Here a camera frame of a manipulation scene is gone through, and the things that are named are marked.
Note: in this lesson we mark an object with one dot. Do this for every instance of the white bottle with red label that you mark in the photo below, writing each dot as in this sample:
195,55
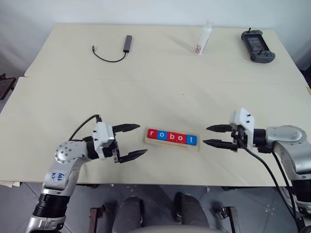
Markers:
202,41

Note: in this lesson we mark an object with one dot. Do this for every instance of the blue letter t block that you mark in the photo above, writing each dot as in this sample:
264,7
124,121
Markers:
191,139

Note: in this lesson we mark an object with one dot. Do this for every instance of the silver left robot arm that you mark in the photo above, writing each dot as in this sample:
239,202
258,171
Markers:
68,150

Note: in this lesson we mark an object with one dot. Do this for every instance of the red letter r tile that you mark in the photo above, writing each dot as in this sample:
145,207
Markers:
152,134

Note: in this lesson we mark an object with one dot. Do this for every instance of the light wooden letter tray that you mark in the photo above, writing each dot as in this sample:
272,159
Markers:
170,145

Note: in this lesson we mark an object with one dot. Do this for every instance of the rusty brown metal frame bar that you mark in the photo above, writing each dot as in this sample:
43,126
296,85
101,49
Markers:
234,218
93,218

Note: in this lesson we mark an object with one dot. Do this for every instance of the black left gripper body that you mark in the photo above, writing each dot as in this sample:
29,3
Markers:
109,151

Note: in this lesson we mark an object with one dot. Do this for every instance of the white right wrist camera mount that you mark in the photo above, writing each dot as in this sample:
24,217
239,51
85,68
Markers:
245,119

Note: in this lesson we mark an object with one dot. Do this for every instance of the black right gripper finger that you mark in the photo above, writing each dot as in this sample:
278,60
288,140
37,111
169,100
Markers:
221,144
219,128

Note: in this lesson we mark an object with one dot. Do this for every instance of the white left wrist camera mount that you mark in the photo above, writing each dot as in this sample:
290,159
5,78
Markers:
103,132

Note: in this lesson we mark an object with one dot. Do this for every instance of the red letter o tile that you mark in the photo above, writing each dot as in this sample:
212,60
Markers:
180,138

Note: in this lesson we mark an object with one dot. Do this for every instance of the dark stand beside table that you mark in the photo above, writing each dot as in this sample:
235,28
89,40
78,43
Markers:
6,85

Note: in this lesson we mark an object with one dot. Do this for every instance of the black handheld controller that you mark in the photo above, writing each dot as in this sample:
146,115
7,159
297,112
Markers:
257,46

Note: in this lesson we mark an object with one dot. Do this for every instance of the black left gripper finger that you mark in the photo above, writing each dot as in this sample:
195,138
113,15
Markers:
126,128
132,156

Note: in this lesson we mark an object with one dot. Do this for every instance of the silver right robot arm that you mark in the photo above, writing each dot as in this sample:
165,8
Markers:
289,136

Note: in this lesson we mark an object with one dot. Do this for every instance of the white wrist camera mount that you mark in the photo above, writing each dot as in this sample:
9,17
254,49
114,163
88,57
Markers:
103,132
245,119

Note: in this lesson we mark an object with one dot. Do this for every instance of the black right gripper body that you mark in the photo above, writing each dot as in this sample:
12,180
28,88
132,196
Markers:
236,136

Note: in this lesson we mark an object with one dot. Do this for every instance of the blue letter o tile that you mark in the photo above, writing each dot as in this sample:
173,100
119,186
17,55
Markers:
161,135

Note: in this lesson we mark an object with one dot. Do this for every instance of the grey rounded shape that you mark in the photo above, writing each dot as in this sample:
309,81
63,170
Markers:
131,211

